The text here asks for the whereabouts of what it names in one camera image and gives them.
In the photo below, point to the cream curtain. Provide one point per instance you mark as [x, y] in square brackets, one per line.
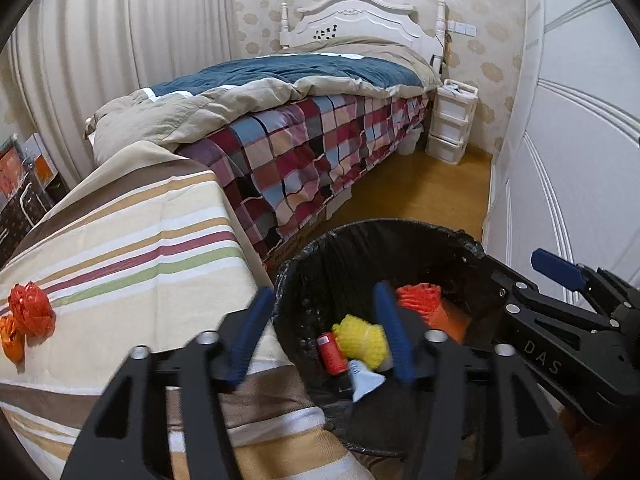
[125, 25]

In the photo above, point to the yellow black hanging object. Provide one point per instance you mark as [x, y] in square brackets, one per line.
[446, 50]

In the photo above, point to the small white bin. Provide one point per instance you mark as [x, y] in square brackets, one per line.
[412, 141]

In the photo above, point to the trash bin with black bag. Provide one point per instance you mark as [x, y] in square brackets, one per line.
[350, 260]

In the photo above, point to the orange paper piece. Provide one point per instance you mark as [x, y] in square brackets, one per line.
[450, 322]

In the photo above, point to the white wall socket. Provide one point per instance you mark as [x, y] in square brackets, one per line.
[461, 28]

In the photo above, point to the white carved headboard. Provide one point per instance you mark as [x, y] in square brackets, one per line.
[350, 15]

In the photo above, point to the yellow foam fruit net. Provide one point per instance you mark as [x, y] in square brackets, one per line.
[362, 340]

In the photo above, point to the white plastic drawer unit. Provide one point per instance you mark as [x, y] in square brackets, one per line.
[450, 125]

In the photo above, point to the red-orange foam net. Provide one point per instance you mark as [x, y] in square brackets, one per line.
[32, 307]

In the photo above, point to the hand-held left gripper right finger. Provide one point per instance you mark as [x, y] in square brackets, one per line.
[395, 330]

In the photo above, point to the white panelled door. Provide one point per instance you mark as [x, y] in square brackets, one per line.
[575, 160]

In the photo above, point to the red foam fruit net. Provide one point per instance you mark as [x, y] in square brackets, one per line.
[417, 297]

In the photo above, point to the striped tablecloth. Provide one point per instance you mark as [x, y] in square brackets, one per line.
[150, 260]

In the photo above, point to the white and orange box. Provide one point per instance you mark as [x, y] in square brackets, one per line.
[42, 160]

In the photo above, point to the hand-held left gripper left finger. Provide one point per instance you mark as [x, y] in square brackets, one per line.
[250, 330]

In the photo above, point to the beige and blue duvet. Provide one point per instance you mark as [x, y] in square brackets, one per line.
[300, 67]

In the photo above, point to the plaid bed sheet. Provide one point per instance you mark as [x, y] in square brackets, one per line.
[310, 150]

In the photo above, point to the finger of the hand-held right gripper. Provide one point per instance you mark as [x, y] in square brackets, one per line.
[555, 266]
[550, 305]

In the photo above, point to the printed cardboard box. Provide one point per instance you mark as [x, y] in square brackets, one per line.
[10, 170]

